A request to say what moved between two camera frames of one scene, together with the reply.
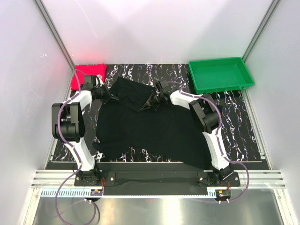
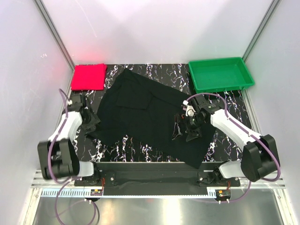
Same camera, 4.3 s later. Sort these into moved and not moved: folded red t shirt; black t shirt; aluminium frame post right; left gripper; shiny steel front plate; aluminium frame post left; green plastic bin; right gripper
Moved: black t shirt; right gripper; left gripper
Not moved: aluminium frame post right; aluminium frame post left; folded red t shirt; shiny steel front plate; green plastic bin
